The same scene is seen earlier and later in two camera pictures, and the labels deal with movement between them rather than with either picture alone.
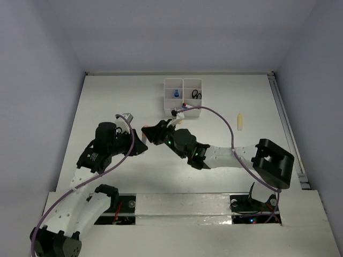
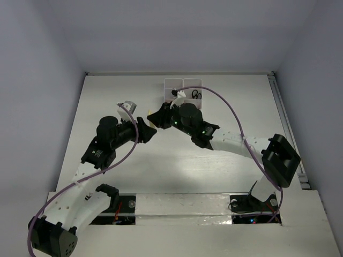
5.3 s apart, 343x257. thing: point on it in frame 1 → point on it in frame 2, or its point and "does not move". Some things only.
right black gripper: x=156 y=135 → x=160 y=119
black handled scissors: x=195 y=95 does not move
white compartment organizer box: x=189 y=84 does not move
